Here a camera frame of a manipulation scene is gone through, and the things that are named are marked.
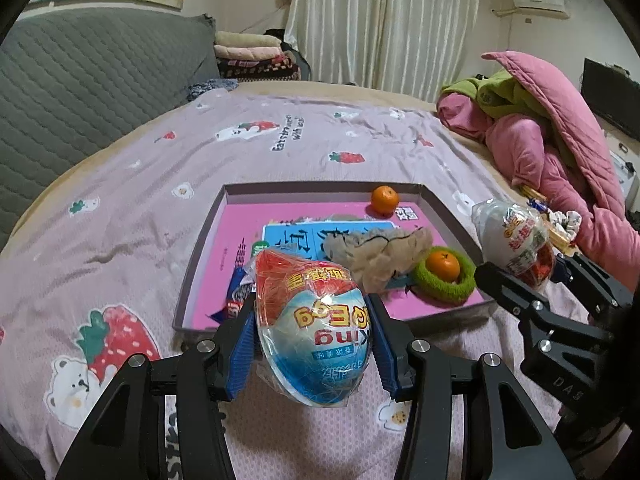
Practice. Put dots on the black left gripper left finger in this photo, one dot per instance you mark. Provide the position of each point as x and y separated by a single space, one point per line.
123 436

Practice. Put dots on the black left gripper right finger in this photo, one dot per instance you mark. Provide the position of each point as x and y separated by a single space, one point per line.
504 435

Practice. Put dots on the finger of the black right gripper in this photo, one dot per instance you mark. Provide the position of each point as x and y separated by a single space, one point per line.
600 293
550 334

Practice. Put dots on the white red surprise egg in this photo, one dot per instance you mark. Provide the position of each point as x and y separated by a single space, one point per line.
514 238

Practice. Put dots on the orange tangerine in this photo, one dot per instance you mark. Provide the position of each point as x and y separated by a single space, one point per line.
444 265
384 200

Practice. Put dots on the blue red surprise egg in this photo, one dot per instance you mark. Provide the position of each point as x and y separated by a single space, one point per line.
313 327

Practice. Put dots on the snack packets pile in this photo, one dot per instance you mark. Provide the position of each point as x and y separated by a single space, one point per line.
563 227

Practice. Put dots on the green fuzzy hair scrunchie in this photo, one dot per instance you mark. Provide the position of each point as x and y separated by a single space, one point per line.
453 294

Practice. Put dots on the beige mesh bath pouf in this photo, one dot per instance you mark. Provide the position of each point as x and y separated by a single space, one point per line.
375 257

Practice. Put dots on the pink quilted blanket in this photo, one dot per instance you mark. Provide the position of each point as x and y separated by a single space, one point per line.
564 158

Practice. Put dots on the grey shallow cardboard tray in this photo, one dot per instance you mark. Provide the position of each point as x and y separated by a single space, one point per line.
210 259

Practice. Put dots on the orange tangerine in tray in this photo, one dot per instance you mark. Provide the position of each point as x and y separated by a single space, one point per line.
384 200

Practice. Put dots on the pink strawberry print bedspread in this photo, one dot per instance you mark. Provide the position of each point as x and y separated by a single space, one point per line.
115 234

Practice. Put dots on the blue cookie snack packet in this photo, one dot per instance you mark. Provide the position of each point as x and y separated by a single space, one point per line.
242 283

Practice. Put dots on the green garment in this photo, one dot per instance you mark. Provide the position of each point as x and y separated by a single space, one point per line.
498 95

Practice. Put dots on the blue book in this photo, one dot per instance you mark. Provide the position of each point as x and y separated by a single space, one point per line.
305 239

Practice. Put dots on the white striped curtain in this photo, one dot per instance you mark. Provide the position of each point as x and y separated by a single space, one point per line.
410 47

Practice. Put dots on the white air conditioner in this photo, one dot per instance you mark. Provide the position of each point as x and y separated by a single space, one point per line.
551 8

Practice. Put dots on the stack of folded blankets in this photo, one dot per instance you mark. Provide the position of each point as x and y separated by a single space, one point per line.
251 57

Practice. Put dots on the grey quilted headboard cover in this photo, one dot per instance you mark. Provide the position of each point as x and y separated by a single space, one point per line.
75 81

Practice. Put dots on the black wall television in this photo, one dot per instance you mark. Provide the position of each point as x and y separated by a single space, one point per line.
612 95

